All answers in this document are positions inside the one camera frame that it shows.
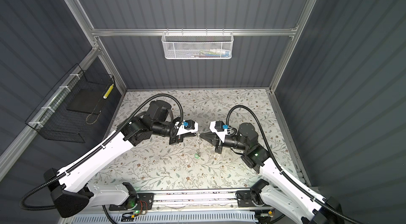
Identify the grey metal key holder strap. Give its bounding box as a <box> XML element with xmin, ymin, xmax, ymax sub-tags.
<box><xmin>195</xmin><ymin>133</ymin><xmax>203</xmax><ymax>159</ymax></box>

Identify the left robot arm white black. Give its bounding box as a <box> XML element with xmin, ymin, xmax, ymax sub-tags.
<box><xmin>47</xmin><ymin>100</ymin><xmax>198</xmax><ymax>218</ymax></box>

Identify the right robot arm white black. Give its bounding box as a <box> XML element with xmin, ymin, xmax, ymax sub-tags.
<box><xmin>199</xmin><ymin>121</ymin><xmax>344</xmax><ymax>224</ymax></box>

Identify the floral table mat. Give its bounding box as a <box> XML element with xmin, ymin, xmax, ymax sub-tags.
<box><xmin>92</xmin><ymin>89</ymin><xmax>300</xmax><ymax>191</ymax></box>

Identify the yellow marker in basket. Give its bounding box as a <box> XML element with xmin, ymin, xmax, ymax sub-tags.
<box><xmin>103</xmin><ymin>83</ymin><xmax>115</xmax><ymax>99</ymax></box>

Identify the black pad in basket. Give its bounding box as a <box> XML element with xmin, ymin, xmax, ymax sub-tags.
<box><xmin>66</xmin><ymin>89</ymin><xmax>107</xmax><ymax>115</ymax></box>

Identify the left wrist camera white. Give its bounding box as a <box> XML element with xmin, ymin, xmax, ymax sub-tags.
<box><xmin>175</xmin><ymin>120</ymin><xmax>199</xmax><ymax>136</ymax></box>

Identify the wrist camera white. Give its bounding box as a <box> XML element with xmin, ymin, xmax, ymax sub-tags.
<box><xmin>175</xmin><ymin>120</ymin><xmax>199</xmax><ymax>136</ymax></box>
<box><xmin>209</xmin><ymin>120</ymin><xmax>231</xmax><ymax>143</ymax></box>

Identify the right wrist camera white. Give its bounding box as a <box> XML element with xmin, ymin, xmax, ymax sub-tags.
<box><xmin>209</xmin><ymin>120</ymin><xmax>231</xmax><ymax>143</ymax></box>

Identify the aluminium mounting rail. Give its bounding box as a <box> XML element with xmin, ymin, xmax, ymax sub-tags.
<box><xmin>66</xmin><ymin>187</ymin><xmax>323</xmax><ymax>214</ymax></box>

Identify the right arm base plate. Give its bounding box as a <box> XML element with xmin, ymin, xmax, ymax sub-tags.
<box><xmin>235</xmin><ymin>190</ymin><xmax>272</xmax><ymax>209</ymax></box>

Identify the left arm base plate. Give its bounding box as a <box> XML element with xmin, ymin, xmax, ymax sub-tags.
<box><xmin>108</xmin><ymin>193</ymin><xmax>154</xmax><ymax>212</ymax></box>

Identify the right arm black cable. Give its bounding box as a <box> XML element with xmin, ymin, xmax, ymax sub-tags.
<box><xmin>226</xmin><ymin>104</ymin><xmax>365</xmax><ymax>224</ymax></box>

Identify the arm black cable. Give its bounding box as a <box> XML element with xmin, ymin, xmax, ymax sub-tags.
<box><xmin>19</xmin><ymin>93</ymin><xmax>185</xmax><ymax>224</ymax></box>
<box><xmin>226</xmin><ymin>104</ymin><xmax>365</xmax><ymax>224</ymax></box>

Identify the white slotted cable duct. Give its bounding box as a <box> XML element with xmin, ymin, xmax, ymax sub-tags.
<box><xmin>71</xmin><ymin>211</ymin><xmax>258</xmax><ymax>224</ymax></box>

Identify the white wire mesh basket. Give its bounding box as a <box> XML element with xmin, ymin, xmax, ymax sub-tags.
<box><xmin>161</xmin><ymin>32</ymin><xmax>234</xmax><ymax>60</ymax></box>

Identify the black wire basket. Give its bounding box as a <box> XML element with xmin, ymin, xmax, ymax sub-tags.
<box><xmin>25</xmin><ymin>66</ymin><xmax>115</xmax><ymax>143</ymax></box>

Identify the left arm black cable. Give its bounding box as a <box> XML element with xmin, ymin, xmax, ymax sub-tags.
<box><xmin>19</xmin><ymin>93</ymin><xmax>185</xmax><ymax>224</ymax></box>

